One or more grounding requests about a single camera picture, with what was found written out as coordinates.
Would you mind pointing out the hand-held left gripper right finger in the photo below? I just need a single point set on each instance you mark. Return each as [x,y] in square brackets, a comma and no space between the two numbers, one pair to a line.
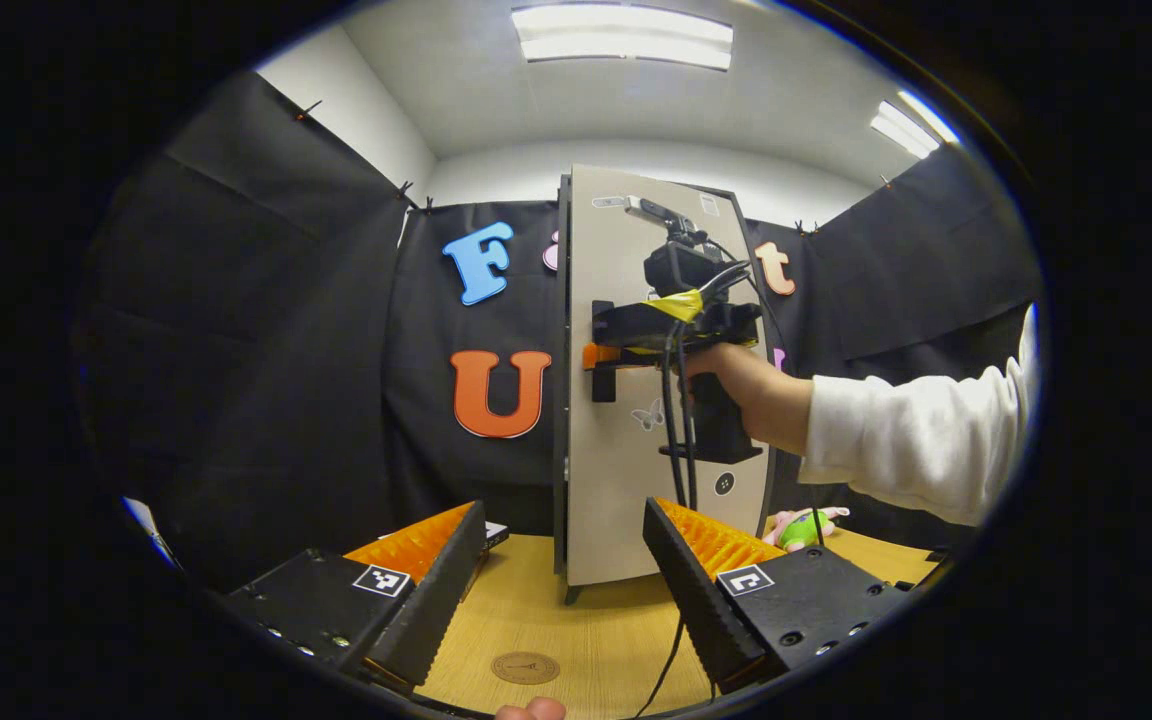
[696,600]

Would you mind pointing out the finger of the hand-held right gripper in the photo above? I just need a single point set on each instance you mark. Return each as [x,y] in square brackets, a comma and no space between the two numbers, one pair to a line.
[626,325]

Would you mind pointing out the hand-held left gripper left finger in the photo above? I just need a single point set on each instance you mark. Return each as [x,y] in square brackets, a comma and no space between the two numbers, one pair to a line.
[436,600]

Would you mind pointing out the dark grey cabinet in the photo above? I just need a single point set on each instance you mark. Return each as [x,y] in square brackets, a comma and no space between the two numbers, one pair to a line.
[560,400]

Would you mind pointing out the round brown coaster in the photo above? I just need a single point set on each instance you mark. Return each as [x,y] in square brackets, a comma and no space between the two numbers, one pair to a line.
[525,668]

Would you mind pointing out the beige cabinet door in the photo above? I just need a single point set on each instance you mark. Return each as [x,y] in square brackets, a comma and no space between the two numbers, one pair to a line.
[616,480]

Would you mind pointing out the white picture book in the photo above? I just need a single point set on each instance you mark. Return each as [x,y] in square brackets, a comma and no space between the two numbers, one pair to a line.
[496,533]

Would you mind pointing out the green pink plush toy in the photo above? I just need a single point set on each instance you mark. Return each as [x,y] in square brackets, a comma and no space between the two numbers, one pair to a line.
[801,532]

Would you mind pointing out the large ceiling light panel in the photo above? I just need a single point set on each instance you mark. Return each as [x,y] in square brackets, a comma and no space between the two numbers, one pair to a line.
[621,35]

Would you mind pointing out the small ceiling light panel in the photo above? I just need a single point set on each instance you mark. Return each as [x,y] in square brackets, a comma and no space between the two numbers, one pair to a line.
[904,128]

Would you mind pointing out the white paper sheet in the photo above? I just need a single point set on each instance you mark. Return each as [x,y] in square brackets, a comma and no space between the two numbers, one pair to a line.
[151,525]

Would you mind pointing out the black backdrop cloth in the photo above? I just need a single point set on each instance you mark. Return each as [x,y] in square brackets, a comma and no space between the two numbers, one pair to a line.
[236,350]

